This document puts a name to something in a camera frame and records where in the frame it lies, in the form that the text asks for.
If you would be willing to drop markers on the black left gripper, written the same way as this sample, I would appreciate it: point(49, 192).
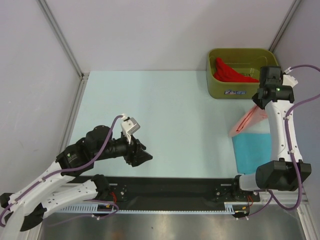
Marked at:
point(140, 155)

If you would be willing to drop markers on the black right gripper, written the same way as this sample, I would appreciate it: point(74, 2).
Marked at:
point(257, 101)

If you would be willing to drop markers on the pink t shirt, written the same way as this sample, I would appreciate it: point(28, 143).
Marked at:
point(252, 117)

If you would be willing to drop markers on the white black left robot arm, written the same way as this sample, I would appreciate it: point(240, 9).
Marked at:
point(39, 199)

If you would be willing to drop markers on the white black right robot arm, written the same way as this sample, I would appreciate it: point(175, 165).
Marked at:
point(286, 169)

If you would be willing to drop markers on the olive green plastic bin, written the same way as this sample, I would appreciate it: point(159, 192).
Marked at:
point(246, 61)

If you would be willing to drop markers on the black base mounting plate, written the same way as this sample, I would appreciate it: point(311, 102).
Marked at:
point(177, 194)

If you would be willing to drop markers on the red t shirt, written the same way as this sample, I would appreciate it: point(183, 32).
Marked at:
point(226, 74)

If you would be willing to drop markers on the folded blue t shirt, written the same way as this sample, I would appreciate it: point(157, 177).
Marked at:
point(251, 150)

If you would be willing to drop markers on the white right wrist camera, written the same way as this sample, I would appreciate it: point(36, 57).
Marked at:
point(289, 80)

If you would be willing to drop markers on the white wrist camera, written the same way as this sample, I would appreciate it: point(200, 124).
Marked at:
point(289, 80)
point(129, 126)

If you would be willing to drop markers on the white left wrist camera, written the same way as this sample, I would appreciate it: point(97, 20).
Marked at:
point(129, 126)

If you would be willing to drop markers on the white slotted cable duct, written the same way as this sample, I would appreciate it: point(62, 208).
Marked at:
point(96, 208)

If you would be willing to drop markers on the right aluminium corner post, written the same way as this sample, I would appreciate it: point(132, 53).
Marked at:
point(285, 24)

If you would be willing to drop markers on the aluminium corner post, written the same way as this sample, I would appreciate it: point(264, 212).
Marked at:
point(56, 29)
point(285, 24)

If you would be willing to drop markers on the aluminium front frame rail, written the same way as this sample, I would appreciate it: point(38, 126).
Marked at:
point(284, 197)

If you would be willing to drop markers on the left aluminium corner post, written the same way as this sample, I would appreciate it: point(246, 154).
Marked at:
point(56, 29)

